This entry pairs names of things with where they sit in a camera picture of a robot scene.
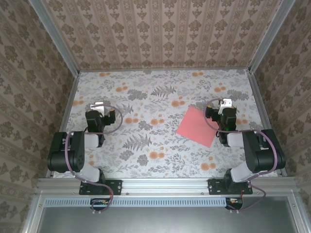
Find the pink cloth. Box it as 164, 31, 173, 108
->
176, 106, 218, 148

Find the grey metal sheet panel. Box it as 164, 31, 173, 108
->
36, 206, 299, 233

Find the floral printed table mat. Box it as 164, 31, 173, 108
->
52, 69, 279, 179

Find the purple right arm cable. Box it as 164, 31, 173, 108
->
204, 98, 280, 214

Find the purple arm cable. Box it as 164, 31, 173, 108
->
64, 105, 123, 216
204, 98, 280, 214

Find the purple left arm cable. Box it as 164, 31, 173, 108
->
64, 105, 123, 216

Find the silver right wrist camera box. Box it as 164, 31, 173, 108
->
219, 98, 233, 109

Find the aluminium table side rail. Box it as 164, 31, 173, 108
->
46, 72, 81, 178
247, 70, 287, 177

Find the thin aluminium table rail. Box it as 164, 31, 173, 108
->
79, 67, 251, 73

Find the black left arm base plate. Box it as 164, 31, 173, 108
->
79, 179, 122, 196

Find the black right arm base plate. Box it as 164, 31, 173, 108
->
208, 179, 253, 196

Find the black cable port with connector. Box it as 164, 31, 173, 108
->
225, 198, 243, 211
90, 198, 114, 212

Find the aluminium mounting rail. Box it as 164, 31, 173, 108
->
36, 177, 301, 198

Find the aluminium frame post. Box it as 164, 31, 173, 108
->
28, 0, 81, 75
249, 0, 296, 73

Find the white slotted cable duct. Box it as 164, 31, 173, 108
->
45, 197, 228, 207

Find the aluminium cabinet frame bar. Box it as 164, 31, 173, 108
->
23, 191, 46, 233
288, 191, 308, 233

